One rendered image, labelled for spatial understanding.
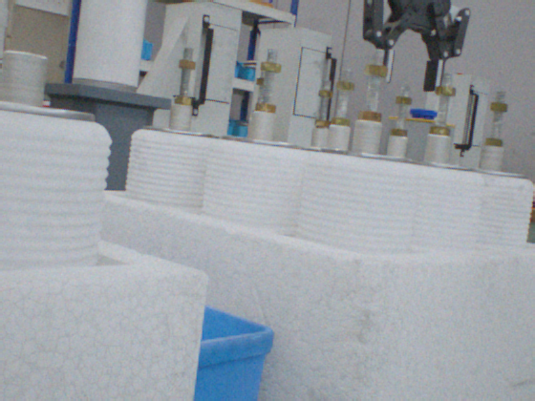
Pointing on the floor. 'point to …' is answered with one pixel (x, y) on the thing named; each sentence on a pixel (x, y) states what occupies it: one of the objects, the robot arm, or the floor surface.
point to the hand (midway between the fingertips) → (408, 76)
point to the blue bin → (230, 357)
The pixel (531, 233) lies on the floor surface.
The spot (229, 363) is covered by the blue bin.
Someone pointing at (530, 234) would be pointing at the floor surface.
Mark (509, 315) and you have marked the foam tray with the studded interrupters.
